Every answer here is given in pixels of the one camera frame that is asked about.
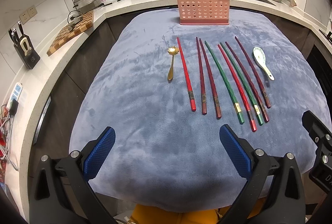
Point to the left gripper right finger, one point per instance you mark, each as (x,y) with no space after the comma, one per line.
(285,200)

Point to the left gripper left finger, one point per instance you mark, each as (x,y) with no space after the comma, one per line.
(48,200)

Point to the bright red chopstick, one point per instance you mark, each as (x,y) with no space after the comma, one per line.
(187,78)
(240,89)

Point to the green chopstick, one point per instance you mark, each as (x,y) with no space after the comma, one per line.
(231,93)
(245,84)

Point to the white power strip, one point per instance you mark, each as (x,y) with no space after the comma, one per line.
(15,94)

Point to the white ceramic soup spoon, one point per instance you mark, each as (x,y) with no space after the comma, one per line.
(260,59)

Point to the grey-blue plush table cloth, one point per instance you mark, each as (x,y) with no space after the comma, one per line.
(166,155)

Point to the black knife block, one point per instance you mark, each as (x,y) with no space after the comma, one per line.
(24,47)

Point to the checkered wooden cutting board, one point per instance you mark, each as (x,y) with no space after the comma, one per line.
(66,34)

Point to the gold flower spoon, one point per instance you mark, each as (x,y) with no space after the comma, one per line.
(172,51)

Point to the stainless steamer pot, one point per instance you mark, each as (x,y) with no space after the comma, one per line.
(85,6)

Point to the pink perforated utensil holder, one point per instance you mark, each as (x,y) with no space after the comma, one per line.
(203,12)

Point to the wall power socket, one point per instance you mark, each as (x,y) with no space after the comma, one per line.
(28,14)

